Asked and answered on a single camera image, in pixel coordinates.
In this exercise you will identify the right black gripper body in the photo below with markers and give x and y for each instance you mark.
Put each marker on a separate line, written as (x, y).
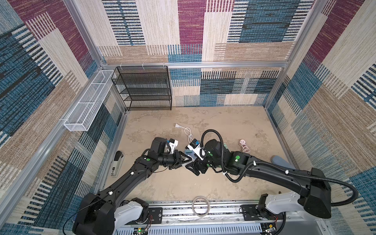
(197, 165)

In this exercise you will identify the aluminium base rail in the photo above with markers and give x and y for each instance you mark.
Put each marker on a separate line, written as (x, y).
(219, 218)

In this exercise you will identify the black wire shelf rack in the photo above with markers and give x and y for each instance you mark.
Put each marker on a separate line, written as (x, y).
(144, 88)

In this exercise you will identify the white mesh wall basket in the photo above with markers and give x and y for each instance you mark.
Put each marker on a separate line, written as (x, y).
(85, 111)

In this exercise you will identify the blue grey oval pad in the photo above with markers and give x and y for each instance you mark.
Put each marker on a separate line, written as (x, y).
(277, 160)

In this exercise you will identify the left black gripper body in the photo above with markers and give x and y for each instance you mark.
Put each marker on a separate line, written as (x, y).
(177, 162)

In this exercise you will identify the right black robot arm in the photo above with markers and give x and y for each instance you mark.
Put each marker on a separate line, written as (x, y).
(311, 191)

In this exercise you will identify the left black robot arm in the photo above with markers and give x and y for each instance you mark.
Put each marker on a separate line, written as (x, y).
(105, 212)

